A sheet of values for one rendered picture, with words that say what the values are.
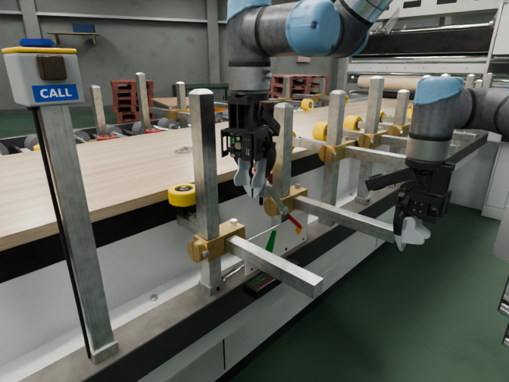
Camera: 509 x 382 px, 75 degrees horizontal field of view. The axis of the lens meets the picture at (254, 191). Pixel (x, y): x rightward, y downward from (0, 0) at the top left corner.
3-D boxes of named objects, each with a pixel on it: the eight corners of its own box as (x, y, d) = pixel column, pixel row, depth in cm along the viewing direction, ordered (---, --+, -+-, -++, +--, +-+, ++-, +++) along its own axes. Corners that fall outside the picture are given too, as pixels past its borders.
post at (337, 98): (332, 234, 115) (346, 89, 98) (327, 238, 112) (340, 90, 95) (324, 231, 117) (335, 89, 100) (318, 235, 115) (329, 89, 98)
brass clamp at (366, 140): (387, 144, 126) (389, 130, 124) (371, 150, 117) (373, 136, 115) (372, 141, 130) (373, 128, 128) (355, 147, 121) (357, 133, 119)
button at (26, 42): (61, 53, 44) (58, 39, 43) (26, 52, 41) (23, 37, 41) (51, 54, 46) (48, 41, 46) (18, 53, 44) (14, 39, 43)
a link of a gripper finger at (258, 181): (243, 205, 65) (242, 160, 62) (255, 195, 70) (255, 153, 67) (257, 208, 64) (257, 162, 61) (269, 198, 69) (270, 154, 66)
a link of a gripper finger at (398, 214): (398, 238, 69) (404, 199, 66) (390, 236, 70) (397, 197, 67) (406, 230, 72) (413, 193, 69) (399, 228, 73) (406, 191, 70)
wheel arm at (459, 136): (474, 142, 125) (476, 132, 123) (472, 143, 122) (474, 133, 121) (353, 126, 157) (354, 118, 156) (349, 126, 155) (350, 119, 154)
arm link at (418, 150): (401, 137, 64) (417, 132, 69) (398, 160, 66) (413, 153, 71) (444, 143, 59) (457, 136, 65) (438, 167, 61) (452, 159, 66)
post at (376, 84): (367, 205, 130) (385, 75, 113) (363, 207, 128) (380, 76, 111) (360, 202, 132) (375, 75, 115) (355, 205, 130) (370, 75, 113)
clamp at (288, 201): (307, 205, 96) (307, 189, 95) (276, 219, 87) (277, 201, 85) (291, 199, 100) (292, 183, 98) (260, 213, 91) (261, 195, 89)
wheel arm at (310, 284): (323, 295, 62) (324, 276, 61) (312, 303, 60) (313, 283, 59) (188, 223, 91) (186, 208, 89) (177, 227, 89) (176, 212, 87)
